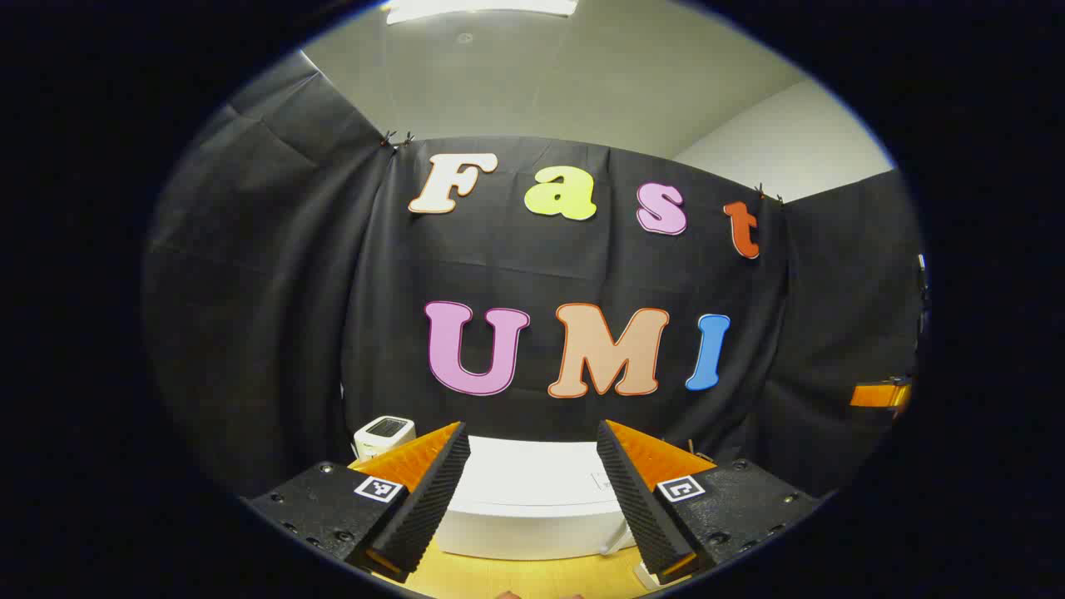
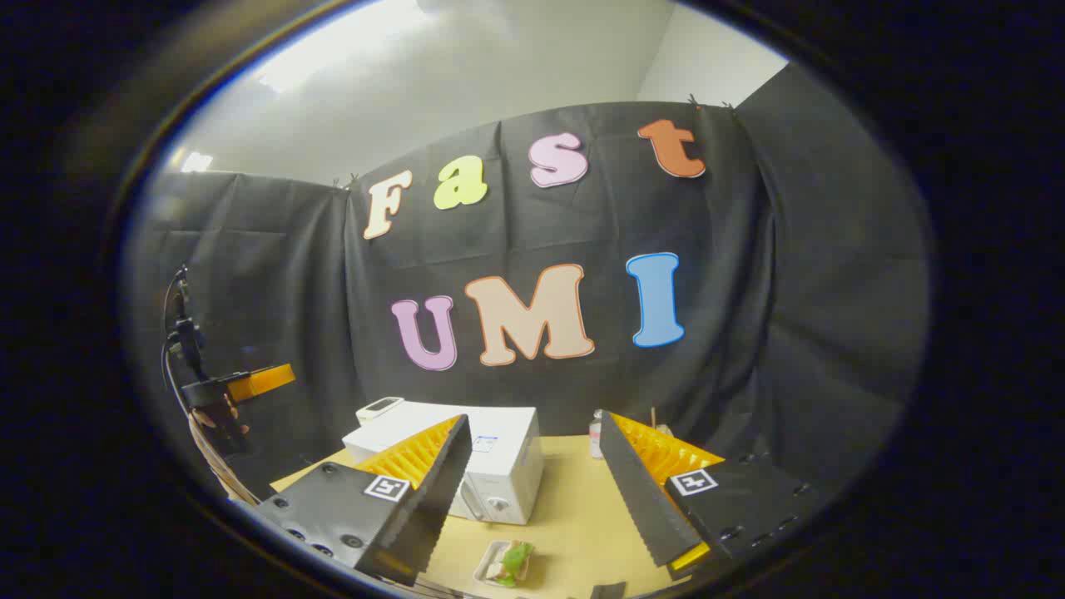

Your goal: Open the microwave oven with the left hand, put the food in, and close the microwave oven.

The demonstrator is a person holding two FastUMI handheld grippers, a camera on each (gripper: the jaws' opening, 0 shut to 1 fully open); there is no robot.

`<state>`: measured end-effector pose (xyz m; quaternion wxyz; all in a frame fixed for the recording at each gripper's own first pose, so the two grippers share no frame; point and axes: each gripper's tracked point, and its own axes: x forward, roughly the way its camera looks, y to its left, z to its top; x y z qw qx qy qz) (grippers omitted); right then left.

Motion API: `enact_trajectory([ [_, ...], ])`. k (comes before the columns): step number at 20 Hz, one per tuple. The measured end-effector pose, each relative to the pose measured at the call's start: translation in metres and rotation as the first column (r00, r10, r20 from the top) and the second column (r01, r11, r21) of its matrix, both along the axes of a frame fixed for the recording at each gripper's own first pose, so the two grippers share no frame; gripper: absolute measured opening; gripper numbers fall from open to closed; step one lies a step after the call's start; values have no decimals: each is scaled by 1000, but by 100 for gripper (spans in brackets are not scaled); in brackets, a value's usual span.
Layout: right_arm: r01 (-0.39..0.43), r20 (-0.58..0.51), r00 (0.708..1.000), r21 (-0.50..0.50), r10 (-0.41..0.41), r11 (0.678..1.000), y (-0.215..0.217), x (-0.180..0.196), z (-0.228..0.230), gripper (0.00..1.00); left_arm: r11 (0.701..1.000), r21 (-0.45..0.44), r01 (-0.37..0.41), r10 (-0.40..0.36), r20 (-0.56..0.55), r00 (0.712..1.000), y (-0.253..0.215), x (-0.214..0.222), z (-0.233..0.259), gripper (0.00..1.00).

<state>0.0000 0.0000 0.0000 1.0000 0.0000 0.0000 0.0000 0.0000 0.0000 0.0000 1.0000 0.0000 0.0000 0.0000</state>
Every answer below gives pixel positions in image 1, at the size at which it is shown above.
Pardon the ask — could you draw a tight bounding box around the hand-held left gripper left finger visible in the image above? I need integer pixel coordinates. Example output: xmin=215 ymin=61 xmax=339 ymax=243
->
xmin=241 ymin=422 xmax=471 ymax=583

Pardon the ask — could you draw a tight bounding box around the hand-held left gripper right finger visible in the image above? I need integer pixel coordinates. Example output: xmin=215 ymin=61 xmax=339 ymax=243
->
xmin=596 ymin=420 xmax=825 ymax=585

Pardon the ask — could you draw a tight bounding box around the white microwave oven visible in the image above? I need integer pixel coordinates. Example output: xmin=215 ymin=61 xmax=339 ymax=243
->
xmin=433 ymin=435 xmax=637 ymax=561

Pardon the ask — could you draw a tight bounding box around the white toaster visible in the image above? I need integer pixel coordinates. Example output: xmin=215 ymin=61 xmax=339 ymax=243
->
xmin=353 ymin=416 xmax=416 ymax=461

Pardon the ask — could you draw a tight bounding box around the black backdrop cloth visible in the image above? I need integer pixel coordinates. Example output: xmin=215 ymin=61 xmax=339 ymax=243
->
xmin=141 ymin=50 xmax=929 ymax=500

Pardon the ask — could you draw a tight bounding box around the ceiling light panel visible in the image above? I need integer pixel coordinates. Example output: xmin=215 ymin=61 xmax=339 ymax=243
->
xmin=384 ymin=0 xmax=579 ymax=24

